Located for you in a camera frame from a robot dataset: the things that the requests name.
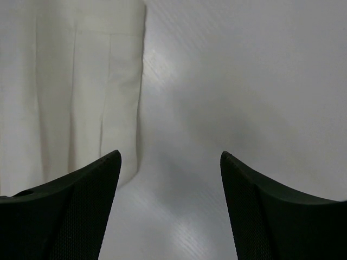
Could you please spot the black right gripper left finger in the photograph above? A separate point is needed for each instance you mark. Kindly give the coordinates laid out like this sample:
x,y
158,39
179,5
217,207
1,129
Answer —
x,y
63,219

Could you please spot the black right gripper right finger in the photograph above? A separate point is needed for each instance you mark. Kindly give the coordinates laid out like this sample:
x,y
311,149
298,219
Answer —
x,y
270,220

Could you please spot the white pleated skirt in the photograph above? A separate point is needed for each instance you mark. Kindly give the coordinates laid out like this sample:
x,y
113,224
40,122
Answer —
x,y
71,73

